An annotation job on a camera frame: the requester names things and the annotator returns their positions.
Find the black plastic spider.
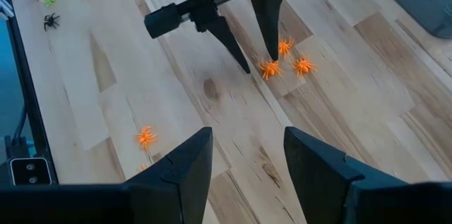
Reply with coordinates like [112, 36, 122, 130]
[42, 12, 61, 33]

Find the black aluminium table frame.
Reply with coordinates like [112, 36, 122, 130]
[0, 0, 59, 186]

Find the black camera cable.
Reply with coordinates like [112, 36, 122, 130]
[10, 103, 30, 147]

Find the grey translucent plastic bin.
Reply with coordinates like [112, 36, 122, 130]
[363, 0, 452, 40]

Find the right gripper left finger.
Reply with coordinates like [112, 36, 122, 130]
[0, 127, 213, 224]

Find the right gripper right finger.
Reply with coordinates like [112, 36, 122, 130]
[284, 127, 452, 224]

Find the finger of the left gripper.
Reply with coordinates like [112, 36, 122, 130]
[206, 15, 251, 75]
[251, 0, 293, 61]

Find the black table-level camera box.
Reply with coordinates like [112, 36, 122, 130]
[8, 156, 53, 186]

